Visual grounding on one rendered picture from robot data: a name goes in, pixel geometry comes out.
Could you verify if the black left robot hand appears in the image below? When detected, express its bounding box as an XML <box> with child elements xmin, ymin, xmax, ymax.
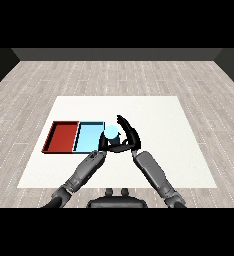
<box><xmin>97</xmin><ymin>130</ymin><xmax>111</xmax><ymax>153</ymax></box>

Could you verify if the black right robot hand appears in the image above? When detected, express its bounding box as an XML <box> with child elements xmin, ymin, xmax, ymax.
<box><xmin>106</xmin><ymin>114</ymin><xmax>142</xmax><ymax>154</ymax></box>

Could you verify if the small blue can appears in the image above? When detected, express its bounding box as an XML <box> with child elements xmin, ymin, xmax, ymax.
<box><xmin>103</xmin><ymin>124</ymin><xmax>121</xmax><ymax>147</ymax></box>

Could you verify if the light blue shallow open box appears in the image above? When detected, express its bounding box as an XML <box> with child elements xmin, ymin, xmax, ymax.
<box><xmin>71</xmin><ymin>120</ymin><xmax>106</xmax><ymax>155</ymax></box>

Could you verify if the red shallow open box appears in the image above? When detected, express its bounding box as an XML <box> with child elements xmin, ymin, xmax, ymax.
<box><xmin>41</xmin><ymin>120</ymin><xmax>81</xmax><ymax>155</ymax></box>

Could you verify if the dark grey robot body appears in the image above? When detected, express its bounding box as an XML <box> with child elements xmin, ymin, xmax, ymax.
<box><xmin>86</xmin><ymin>188</ymin><xmax>149</xmax><ymax>209</ymax></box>

